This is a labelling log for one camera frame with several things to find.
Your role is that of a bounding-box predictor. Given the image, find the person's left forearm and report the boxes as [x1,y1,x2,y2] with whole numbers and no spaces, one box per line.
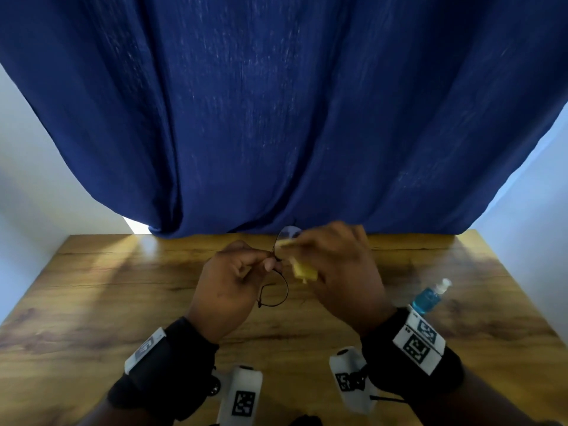
[78,399,178,426]

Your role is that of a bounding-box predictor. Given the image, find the white left wristband marker tag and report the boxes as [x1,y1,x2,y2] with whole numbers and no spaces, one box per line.
[124,327,167,376]

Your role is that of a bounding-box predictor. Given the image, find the black right wristband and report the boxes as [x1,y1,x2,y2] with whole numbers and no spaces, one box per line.
[360,307,465,404]

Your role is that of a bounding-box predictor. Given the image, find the round black-framed eyeglasses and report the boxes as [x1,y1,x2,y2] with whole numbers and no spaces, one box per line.
[257,225,302,308]

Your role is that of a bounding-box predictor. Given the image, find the person's left hand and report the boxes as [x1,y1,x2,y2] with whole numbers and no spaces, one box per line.
[185,240,283,344]

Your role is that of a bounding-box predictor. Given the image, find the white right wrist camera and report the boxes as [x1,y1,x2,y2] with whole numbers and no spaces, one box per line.
[329,346,378,415]

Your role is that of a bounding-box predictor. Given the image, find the blue curtain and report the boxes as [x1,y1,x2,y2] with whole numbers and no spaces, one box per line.
[0,0,568,239]

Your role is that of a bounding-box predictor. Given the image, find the black wristband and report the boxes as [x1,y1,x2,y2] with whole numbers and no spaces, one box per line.
[107,317,220,422]
[360,307,465,404]

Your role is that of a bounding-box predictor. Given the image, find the person's right forearm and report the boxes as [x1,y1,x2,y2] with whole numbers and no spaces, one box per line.
[408,381,568,426]

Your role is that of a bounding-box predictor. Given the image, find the black left wristband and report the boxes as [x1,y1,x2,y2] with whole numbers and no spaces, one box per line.
[107,317,220,422]

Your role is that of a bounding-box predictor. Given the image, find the yellow cleaning cloth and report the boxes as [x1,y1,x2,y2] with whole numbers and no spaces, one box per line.
[275,237,318,285]

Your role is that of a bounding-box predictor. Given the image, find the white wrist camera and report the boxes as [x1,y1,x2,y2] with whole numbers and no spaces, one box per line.
[329,346,378,415]
[217,366,263,426]

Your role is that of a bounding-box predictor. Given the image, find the white right wristband marker tag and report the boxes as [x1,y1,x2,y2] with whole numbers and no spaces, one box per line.
[392,305,446,376]

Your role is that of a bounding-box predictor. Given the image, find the person's right hand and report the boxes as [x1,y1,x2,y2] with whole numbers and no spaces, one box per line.
[279,220,396,335]

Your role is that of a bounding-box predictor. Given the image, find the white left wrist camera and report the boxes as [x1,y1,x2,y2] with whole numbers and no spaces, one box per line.
[217,366,263,426]

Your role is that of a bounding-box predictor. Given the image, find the white wristband marker tag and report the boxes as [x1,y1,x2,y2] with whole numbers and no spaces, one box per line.
[124,327,167,376]
[392,305,446,376]

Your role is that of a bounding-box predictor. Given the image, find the blue spray bottle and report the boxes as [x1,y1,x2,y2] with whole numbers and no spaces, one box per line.
[411,278,453,315]

